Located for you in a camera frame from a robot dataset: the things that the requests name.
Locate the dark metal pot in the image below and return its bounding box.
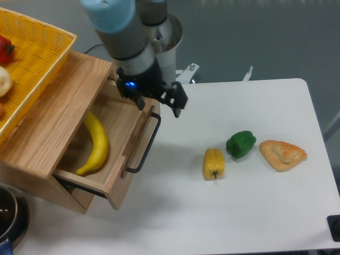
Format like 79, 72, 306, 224
1, 185, 30, 254

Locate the black cable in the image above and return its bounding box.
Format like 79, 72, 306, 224
83, 44, 104, 54

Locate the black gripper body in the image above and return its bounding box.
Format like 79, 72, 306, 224
116, 59, 168, 101

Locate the white onion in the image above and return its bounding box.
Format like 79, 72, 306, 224
0, 67, 13, 97

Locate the green bell pepper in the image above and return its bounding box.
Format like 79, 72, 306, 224
226, 131, 257, 159

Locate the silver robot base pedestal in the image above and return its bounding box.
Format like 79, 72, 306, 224
149, 13, 183, 83

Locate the yellow banana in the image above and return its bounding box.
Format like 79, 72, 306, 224
75, 111, 109, 176

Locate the black drawer handle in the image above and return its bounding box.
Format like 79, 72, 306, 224
126, 112, 161, 174

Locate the open wooden top drawer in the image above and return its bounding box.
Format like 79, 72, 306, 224
53, 80, 160, 209

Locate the wooden drawer cabinet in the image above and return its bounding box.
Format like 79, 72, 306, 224
1, 52, 114, 213

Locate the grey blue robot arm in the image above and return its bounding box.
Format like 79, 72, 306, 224
81, 1, 188, 117

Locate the yellow plastic basket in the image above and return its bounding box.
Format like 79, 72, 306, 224
1, 8, 77, 141

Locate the yellow bell pepper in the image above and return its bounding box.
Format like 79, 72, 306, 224
202, 148, 225, 180

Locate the golden pastry bread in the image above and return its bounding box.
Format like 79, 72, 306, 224
259, 140, 308, 172

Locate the red bell pepper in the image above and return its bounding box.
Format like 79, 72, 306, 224
0, 36, 15, 63

